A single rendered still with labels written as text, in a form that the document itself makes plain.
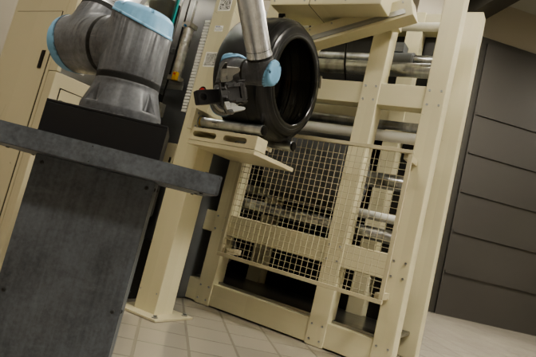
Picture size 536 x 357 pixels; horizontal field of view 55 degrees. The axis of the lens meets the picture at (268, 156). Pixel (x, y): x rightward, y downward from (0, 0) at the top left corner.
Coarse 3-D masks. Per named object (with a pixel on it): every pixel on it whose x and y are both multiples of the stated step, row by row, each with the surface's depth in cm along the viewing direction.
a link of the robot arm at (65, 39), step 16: (96, 0) 128; (112, 0) 131; (128, 0) 133; (144, 0) 139; (64, 16) 131; (80, 16) 126; (96, 16) 124; (48, 32) 129; (64, 32) 125; (80, 32) 122; (48, 48) 130; (64, 48) 126; (80, 48) 122; (64, 64) 129; (80, 64) 126
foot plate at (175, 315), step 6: (126, 306) 230; (132, 306) 234; (132, 312) 225; (138, 312) 224; (144, 312) 227; (174, 312) 241; (144, 318) 221; (150, 318) 220; (156, 318) 221; (162, 318) 225; (168, 318) 228; (174, 318) 230; (180, 318) 233; (186, 318) 237
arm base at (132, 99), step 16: (96, 80) 116; (112, 80) 114; (128, 80) 114; (144, 80) 116; (96, 96) 115; (112, 96) 112; (128, 96) 113; (144, 96) 116; (112, 112) 111; (128, 112) 112; (144, 112) 115
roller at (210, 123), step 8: (200, 120) 230; (208, 120) 228; (216, 120) 226; (224, 120) 224; (216, 128) 227; (224, 128) 224; (232, 128) 221; (240, 128) 219; (248, 128) 216; (256, 128) 214; (264, 128) 214
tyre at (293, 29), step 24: (240, 24) 224; (288, 24) 220; (240, 48) 213; (288, 48) 253; (312, 48) 237; (216, 72) 218; (288, 72) 260; (312, 72) 245; (264, 96) 211; (288, 96) 260; (312, 96) 246; (240, 120) 222; (264, 120) 216; (288, 120) 253
